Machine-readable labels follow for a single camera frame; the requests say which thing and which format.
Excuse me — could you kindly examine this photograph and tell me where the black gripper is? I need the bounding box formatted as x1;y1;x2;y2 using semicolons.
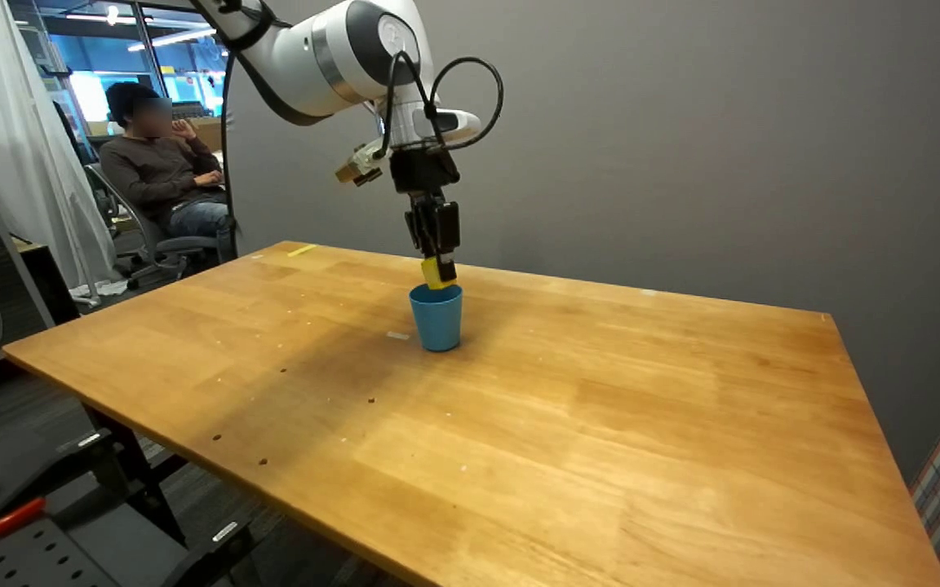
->
389;143;464;288

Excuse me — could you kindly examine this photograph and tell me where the yellow block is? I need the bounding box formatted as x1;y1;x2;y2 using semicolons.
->
417;254;458;297

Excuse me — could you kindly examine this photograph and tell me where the light blue plastic cup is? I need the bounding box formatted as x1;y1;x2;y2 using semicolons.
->
408;282;466;356

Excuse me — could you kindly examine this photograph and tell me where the black office chair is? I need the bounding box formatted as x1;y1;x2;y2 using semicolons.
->
86;159;230;294

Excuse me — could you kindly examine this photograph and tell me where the seated person in grey sweater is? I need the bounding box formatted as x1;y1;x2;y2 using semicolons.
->
97;80;234;246

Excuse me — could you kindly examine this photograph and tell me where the black table leg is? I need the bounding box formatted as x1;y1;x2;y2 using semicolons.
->
79;402;193;548

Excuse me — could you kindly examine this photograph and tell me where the white curtain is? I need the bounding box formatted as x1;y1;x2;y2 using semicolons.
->
0;0;125;305

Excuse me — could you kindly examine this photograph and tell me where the beige wrist camera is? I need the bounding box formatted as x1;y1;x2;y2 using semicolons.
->
332;137;395;188

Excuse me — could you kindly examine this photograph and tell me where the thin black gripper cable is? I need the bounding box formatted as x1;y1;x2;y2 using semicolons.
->
379;49;507;157

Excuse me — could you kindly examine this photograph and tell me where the black clamp with orange handle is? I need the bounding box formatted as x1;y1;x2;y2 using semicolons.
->
0;430;118;543

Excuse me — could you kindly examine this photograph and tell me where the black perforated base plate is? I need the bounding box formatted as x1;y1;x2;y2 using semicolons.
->
0;435;262;587

